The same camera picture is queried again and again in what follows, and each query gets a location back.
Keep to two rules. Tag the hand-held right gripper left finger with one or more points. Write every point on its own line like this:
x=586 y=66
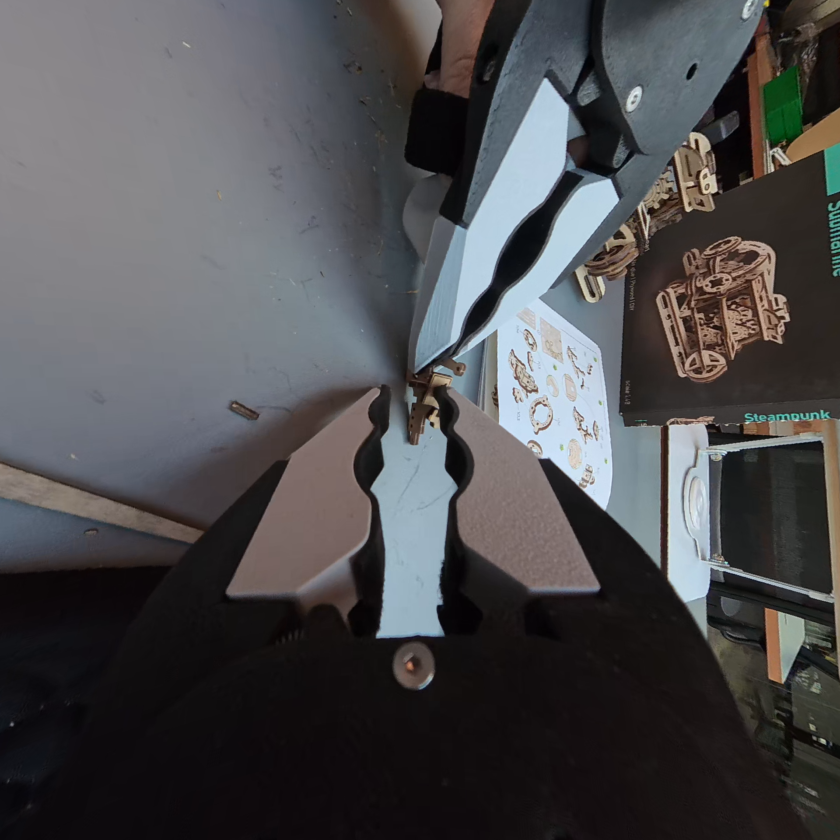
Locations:
x=302 y=525

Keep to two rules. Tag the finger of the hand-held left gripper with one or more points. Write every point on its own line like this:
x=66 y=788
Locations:
x=577 y=223
x=512 y=170

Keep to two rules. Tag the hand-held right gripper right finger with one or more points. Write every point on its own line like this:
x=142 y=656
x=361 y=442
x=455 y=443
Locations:
x=518 y=525

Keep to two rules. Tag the small wooden cross-piece assembly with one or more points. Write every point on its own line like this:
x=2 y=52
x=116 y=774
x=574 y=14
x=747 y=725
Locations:
x=421 y=413

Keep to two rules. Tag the small square wooden part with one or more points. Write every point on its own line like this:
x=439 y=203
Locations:
x=441 y=380

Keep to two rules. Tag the assembled wooden mechanical model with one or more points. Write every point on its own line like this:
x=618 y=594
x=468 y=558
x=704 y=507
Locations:
x=630 y=243

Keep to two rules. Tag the black model kit box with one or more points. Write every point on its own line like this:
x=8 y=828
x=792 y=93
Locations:
x=800 y=328

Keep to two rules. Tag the person's left hand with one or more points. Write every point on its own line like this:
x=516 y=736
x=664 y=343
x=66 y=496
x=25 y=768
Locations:
x=463 y=62

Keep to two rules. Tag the tiny wooden offcut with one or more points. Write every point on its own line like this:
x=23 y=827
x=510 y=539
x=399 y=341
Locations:
x=244 y=411

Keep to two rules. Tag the green plastic crate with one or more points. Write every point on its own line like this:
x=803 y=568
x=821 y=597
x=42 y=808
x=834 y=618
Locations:
x=784 y=105

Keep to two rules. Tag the white assembly instruction booklet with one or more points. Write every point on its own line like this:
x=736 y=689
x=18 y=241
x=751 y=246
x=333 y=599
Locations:
x=564 y=394

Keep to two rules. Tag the white sheet with clear dome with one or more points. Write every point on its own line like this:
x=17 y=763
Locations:
x=679 y=577

